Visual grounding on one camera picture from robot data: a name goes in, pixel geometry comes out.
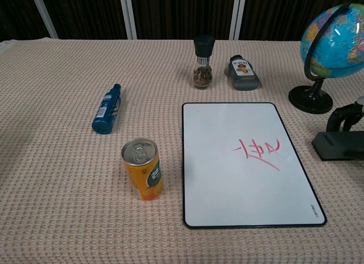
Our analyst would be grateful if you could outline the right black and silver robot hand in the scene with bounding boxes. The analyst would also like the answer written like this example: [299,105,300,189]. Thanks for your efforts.
[326,95,364,133]

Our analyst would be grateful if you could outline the dark grey whiteboard eraser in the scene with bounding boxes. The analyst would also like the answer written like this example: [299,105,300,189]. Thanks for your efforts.
[312,130,364,162]

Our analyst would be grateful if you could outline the white whiteboard with black rim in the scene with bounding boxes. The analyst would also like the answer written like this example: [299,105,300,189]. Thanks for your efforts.
[181,102,328,229]

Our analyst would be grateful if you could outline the blue globe on black stand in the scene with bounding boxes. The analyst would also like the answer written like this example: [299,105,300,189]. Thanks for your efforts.
[288,2,364,114]

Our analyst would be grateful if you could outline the dark sauce bottle with label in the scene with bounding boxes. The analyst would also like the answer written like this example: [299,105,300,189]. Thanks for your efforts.
[228,55,261,91]

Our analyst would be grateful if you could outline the glass pepper grinder black cap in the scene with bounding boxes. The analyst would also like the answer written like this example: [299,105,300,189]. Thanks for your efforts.
[193,35,216,90]

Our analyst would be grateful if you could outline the orange drink can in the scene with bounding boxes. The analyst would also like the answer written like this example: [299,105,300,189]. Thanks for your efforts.
[121,137,164,201]

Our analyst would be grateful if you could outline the blue spray bottle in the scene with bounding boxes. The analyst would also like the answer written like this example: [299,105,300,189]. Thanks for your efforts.
[91,83,123,135]

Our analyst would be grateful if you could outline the beige waffle tablecloth with fringe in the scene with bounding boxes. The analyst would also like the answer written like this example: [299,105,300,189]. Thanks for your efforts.
[0,39,364,264]

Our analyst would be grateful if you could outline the white aluminium partition post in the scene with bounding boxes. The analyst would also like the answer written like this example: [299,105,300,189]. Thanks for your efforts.
[229,0,247,40]
[118,0,138,40]
[30,0,59,39]

